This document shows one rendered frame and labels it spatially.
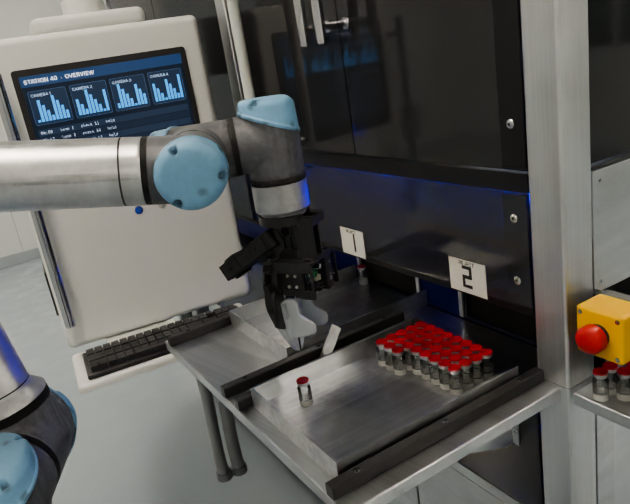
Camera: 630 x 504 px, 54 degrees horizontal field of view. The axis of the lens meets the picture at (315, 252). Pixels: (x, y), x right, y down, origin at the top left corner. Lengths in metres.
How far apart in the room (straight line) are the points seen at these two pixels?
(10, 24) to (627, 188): 5.63
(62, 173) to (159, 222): 0.97
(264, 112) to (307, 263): 0.20
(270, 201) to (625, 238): 0.55
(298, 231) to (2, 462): 0.46
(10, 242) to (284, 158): 5.51
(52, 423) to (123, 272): 0.75
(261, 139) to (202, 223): 0.90
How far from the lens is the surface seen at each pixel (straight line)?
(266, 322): 1.36
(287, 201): 0.81
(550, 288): 0.97
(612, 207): 1.01
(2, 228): 6.21
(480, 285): 1.07
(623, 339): 0.93
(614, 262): 1.04
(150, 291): 1.69
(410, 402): 1.01
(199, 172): 0.65
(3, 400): 0.95
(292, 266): 0.83
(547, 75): 0.89
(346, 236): 1.35
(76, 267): 1.64
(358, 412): 1.00
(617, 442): 1.21
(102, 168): 0.68
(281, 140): 0.80
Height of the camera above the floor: 1.42
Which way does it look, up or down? 18 degrees down
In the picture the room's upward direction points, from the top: 9 degrees counter-clockwise
